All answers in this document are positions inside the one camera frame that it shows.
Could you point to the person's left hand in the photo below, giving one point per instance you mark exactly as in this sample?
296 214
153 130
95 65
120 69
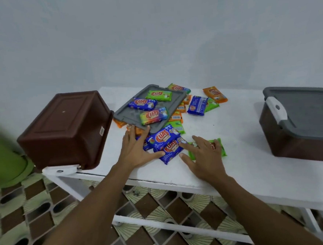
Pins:
134 153

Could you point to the person's right hand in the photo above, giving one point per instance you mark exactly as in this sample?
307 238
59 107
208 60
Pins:
208 162

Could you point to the person's left thumb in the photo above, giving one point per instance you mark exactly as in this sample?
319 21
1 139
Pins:
156 155

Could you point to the person's right thumb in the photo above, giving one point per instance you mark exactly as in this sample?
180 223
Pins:
186 160

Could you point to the person's right middle finger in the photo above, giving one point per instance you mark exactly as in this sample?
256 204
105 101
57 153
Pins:
200 141

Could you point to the blue snack packet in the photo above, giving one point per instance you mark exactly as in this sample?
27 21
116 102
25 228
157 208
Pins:
171 150

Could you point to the person's left forearm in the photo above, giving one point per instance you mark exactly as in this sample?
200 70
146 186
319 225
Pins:
88 214

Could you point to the person's right forearm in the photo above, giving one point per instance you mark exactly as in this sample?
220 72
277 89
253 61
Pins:
256 216

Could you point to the pile of colourful snack packets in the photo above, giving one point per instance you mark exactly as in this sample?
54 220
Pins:
197 105

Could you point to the grey plastic box lid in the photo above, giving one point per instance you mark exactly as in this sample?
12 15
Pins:
312 113
128 115

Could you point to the white table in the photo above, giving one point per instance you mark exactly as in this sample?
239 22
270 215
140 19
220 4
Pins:
249 159

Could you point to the white box latch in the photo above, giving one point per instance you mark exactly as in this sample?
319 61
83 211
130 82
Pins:
60 170
277 108

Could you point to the brown plastic storage box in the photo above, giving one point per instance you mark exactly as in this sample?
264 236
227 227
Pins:
68 127
292 145

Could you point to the green plastic container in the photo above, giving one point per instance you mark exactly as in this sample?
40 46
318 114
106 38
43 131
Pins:
3 157

